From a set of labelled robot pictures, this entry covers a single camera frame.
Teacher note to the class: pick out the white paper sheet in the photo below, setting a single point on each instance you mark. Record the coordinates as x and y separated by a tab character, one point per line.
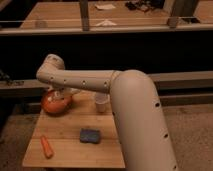
105	7

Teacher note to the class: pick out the grey metal post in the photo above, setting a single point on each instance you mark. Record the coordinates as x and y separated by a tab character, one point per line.
176	11
84	12

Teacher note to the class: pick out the blue sponge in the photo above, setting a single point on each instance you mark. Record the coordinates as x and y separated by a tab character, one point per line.
90	136

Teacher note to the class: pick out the small clear cup background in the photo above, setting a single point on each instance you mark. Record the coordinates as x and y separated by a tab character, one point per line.
40	23

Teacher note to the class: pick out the white folded paper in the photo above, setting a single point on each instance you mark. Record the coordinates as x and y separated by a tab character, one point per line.
106	23

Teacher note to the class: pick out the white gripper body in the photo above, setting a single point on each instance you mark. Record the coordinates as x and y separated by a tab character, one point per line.
58	89

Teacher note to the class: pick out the grey metal post right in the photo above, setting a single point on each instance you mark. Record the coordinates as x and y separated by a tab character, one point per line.
176	11

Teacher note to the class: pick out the dark clutter on bench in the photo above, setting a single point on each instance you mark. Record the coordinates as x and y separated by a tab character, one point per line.
143	5

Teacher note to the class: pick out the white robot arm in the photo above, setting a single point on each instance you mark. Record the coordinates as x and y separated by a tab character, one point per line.
142	131

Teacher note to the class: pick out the wooden board table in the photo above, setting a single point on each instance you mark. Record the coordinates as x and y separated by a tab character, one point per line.
63	134

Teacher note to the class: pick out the orange ceramic bowl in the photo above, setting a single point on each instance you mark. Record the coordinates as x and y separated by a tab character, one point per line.
54	108

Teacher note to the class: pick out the metal clamp at left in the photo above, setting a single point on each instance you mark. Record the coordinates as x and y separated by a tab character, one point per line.
9	82

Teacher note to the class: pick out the orange carrot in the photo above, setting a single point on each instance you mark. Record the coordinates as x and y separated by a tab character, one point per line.
47	149

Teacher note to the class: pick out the white plastic bottle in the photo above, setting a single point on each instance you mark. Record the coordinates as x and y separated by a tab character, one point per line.
63	94

